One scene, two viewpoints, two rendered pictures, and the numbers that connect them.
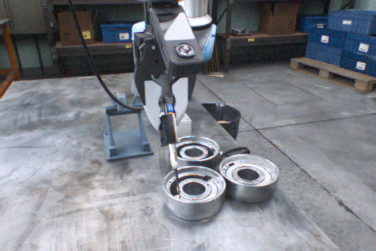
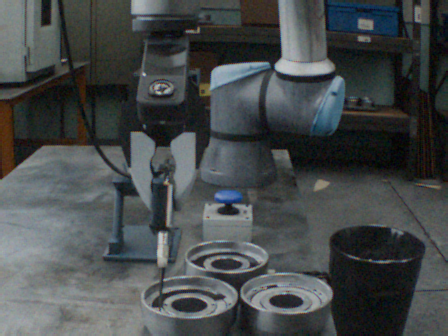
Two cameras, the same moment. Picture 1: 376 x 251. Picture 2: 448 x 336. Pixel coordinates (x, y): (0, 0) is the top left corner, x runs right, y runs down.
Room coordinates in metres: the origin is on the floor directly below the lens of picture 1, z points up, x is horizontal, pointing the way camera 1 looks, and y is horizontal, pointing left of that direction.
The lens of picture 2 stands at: (-0.15, -0.23, 1.15)
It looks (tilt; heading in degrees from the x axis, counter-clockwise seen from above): 16 degrees down; 22
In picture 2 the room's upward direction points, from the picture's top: straight up
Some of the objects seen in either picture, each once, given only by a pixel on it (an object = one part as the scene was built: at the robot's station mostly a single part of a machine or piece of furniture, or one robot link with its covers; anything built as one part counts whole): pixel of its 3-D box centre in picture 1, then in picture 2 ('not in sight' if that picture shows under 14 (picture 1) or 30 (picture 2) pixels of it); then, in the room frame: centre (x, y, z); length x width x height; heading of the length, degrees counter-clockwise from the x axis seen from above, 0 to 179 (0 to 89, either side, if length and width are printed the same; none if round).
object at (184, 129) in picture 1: (173, 123); (228, 223); (0.71, 0.03, 0.82); 0.08 x 0.07 x 0.05; 17
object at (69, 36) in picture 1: (76, 27); (191, 76); (3.92, 1.30, 0.64); 0.49 x 0.40 x 0.37; 112
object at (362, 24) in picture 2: not in sight; (359, 18); (4.28, 0.17, 1.11); 0.52 x 0.38 x 0.22; 107
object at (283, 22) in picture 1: (276, 17); not in sight; (4.71, -1.28, 0.67); 0.52 x 0.43 x 0.43; 107
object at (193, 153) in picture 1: (193, 156); (226, 270); (0.56, -0.02, 0.82); 0.10 x 0.10 x 0.04
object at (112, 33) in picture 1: (122, 31); not in sight; (4.10, 0.80, 0.56); 0.52 x 0.38 x 0.22; 104
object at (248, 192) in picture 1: (248, 178); (285, 307); (0.48, -0.11, 0.82); 0.10 x 0.10 x 0.04
